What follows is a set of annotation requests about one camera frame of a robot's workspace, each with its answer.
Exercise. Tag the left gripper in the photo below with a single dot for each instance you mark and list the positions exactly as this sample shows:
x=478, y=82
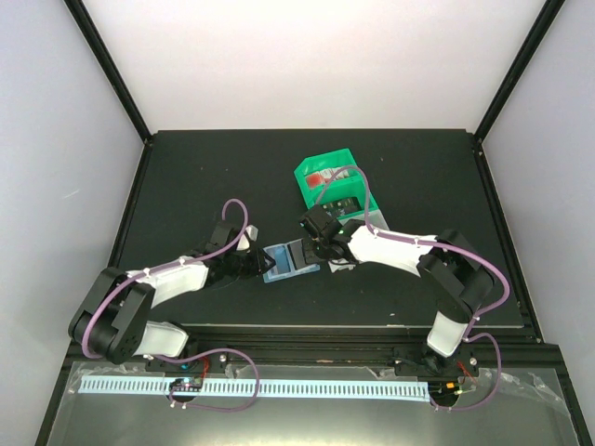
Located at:
x=257, y=264

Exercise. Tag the light blue card holder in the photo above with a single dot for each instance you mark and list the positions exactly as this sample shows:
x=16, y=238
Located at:
x=295, y=249

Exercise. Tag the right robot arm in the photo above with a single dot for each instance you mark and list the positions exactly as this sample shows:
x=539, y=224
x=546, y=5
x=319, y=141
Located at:
x=459, y=282

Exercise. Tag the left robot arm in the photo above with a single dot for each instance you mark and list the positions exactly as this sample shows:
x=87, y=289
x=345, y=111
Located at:
x=113, y=322

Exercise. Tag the red and white cards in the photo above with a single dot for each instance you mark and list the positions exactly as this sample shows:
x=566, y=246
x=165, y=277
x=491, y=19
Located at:
x=323, y=176

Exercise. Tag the green plastic bin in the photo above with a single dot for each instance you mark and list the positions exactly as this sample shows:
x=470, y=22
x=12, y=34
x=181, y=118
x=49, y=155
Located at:
x=351, y=186

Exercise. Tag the clear plastic sheet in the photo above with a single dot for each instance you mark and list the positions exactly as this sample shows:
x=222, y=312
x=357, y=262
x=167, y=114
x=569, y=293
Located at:
x=521, y=407

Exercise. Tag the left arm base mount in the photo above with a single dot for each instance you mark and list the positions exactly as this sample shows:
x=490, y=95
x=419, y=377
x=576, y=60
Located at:
x=214, y=361

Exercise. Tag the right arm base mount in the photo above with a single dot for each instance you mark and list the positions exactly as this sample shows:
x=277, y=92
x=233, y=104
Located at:
x=421, y=361

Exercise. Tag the slotted white cable duct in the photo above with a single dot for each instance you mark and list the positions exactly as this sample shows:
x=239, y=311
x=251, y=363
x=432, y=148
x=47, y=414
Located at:
x=262, y=388

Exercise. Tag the black aluminium frame rail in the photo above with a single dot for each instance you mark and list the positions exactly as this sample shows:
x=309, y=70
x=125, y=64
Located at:
x=353, y=345

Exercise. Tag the left rear frame post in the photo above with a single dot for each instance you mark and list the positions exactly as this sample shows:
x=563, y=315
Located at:
x=91, y=34

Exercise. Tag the frame post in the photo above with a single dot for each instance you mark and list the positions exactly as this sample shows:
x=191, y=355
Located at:
x=530, y=44
x=91, y=34

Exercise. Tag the right rear frame post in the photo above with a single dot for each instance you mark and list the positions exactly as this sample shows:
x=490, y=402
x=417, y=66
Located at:
x=530, y=44

